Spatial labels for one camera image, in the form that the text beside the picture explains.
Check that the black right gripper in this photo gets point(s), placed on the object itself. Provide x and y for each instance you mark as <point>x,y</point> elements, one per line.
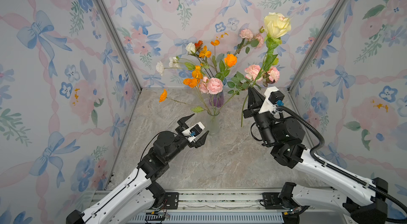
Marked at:
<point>259,98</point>

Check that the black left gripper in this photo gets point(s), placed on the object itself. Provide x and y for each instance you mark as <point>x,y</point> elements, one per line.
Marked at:
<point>199,142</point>

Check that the large pink rose spray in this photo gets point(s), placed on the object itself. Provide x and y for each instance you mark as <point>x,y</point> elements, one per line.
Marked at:
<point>253,76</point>

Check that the clear ribbed glass vase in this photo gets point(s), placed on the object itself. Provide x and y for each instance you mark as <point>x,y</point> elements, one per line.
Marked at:
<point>213,121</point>

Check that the blue purple glass vase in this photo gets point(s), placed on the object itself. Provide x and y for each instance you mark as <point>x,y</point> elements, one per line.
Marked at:
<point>216,100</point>

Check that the pink peony flower spray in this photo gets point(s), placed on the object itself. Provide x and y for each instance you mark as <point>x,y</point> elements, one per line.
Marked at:
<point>209,86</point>

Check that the orange rose flower stem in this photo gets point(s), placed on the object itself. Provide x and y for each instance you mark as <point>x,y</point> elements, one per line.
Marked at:
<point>223,65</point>

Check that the orange ranunculus flower spray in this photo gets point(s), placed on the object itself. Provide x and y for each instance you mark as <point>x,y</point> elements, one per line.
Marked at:
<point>196,94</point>

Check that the orange poppy flower spray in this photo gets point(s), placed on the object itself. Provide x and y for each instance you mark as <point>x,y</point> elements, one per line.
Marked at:
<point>210,56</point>

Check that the pink carnation flower spray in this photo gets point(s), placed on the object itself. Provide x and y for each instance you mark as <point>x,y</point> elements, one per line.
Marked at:
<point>249,41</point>

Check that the cream rose flower stem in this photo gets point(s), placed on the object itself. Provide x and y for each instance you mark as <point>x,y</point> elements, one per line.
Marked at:
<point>276,26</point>

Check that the orange-red gerbera flower stem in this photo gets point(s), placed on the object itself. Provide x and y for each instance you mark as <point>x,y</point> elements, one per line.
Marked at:
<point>198,45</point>

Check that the white rose flower stem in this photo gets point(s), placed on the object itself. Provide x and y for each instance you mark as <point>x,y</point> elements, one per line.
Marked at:
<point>200,54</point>

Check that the white lisianthus flower stem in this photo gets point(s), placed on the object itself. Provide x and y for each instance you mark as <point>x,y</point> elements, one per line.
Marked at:
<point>176,63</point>

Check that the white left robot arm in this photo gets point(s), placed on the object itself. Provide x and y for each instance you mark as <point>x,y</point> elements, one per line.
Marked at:
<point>140,190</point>

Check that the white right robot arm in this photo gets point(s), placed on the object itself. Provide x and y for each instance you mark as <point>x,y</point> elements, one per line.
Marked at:
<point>282,130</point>

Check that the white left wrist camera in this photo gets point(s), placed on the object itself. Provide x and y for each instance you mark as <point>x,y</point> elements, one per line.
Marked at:
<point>193,132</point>

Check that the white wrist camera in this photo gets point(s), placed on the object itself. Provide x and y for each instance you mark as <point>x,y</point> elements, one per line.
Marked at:
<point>273,98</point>
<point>193,132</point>

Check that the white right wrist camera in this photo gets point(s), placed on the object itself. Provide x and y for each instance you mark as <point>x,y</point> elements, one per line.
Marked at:
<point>273,98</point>

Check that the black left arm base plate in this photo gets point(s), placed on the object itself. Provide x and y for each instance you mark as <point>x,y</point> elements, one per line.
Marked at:
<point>167,201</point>

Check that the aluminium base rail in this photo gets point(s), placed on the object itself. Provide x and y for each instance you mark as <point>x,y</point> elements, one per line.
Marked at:
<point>230,206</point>

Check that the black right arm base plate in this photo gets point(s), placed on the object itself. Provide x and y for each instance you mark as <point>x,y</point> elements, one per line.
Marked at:
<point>271,201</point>

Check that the aluminium corner post right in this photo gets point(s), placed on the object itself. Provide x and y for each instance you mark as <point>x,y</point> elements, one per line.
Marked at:
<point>325,29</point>

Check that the aluminium corner post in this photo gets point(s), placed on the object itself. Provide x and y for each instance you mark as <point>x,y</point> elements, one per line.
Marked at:
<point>325,29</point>
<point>108,22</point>

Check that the aluminium corner post left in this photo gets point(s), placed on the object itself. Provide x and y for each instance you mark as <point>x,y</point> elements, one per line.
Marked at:
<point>108,22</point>

